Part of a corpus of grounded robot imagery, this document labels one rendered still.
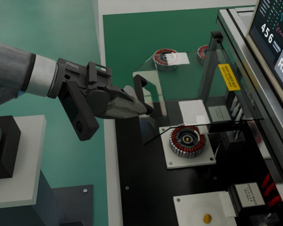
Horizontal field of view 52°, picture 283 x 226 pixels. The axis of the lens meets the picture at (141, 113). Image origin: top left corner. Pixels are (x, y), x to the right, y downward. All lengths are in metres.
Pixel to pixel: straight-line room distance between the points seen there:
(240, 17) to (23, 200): 0.80
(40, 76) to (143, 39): 0.86
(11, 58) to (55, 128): 1.49
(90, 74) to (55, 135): 1.41
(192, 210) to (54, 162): 1.19
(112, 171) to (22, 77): 0.47
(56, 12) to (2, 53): 2.57
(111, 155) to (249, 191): 0.44
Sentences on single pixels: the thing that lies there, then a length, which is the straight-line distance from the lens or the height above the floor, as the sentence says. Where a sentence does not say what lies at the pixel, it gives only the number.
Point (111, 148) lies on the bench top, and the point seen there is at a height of 0.75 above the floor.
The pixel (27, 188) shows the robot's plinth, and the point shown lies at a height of 0.75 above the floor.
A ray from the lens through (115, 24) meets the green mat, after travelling 1.47.
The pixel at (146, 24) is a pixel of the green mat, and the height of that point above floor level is 0.75.
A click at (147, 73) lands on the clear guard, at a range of 0.76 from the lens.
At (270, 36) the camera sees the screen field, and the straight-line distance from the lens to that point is 0.69.
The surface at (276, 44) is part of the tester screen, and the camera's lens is 0.67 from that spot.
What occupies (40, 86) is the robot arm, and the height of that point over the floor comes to 1.17.
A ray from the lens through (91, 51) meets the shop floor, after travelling 2.55.
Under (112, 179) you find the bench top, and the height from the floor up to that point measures 0.75.
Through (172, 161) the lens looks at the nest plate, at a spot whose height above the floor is 0.78.
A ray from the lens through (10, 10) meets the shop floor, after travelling 3.31.
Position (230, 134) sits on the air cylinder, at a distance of 0.94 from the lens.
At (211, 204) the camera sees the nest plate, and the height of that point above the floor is 0.78.
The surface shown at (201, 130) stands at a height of 0.88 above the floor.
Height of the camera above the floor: 1.55
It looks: 50 degrees down
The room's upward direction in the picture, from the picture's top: straight up
